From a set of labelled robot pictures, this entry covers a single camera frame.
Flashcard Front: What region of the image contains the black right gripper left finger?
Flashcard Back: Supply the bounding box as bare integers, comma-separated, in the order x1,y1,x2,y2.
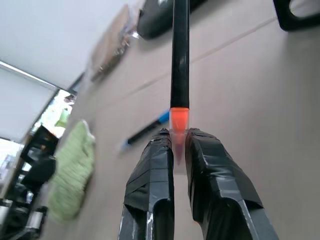
119,127,175,240

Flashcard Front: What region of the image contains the black equipment rack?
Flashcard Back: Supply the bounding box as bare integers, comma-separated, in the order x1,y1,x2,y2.
0,124,59,240

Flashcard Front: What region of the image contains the green cloth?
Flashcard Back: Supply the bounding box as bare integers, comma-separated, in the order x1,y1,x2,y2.
47,119,97,222

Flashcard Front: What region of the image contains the black pen with blue tip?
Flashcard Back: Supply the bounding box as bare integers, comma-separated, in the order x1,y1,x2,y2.
117,108,171,154

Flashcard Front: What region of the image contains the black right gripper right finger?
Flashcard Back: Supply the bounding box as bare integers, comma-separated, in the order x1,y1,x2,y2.
184,127,280,240

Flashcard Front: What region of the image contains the black rounded object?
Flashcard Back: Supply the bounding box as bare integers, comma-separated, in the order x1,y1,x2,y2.
136,0,208,40

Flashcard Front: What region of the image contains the black pen with orange tip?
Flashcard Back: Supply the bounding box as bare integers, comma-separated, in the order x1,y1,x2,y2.
168,0,191,174

